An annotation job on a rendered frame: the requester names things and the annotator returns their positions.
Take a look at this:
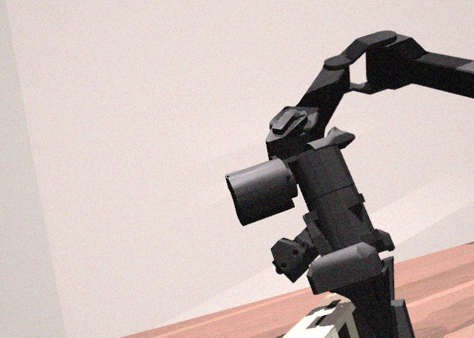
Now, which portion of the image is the black two-prong plug charger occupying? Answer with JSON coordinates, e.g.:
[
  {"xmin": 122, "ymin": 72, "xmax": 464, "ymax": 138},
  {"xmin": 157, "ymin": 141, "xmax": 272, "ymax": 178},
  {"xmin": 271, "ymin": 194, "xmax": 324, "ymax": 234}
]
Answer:
[{"xmin": 355, "ymin": 298, "xmax": 415, "ymax": 338}]

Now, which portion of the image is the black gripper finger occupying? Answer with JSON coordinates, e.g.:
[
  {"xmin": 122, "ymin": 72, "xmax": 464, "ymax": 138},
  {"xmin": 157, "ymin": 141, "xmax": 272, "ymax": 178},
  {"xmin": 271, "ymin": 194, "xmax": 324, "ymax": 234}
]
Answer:
[
  {"xmin": 329, "ymin": 266, "xmax": 393, "ymax": 338},
  {"xmin": 381, "ymin": 256, "xmax": 395, "ymax": 300}
]

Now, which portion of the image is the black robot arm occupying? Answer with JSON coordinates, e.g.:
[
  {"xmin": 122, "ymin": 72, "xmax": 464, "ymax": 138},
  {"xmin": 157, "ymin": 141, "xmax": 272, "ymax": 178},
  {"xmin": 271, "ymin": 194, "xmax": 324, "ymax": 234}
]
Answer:
[{"xmin": 225, "ymin": 30, "xmax": 474, "ymax": 283}]

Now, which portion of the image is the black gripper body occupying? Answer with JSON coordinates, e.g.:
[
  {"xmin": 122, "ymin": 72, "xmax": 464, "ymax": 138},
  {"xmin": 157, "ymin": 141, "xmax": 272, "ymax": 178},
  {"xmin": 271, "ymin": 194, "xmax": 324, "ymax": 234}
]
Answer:
[{"xmin": 305, "ymin": 185, "xmax": 395, "ymax": 295}]

